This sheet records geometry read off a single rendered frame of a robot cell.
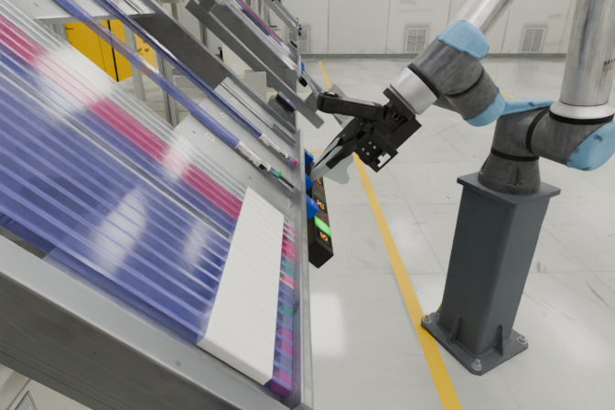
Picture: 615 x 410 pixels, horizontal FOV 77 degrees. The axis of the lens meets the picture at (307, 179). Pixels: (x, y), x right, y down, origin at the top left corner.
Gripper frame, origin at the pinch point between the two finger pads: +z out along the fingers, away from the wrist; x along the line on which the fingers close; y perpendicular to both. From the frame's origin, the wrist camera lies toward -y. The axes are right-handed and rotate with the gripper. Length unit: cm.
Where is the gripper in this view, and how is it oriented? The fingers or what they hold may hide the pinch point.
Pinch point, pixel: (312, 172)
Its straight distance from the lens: 70.7
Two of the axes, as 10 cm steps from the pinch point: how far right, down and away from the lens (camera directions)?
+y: 7.3, 6.2, 3.0
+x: -0.2, -4.1, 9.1
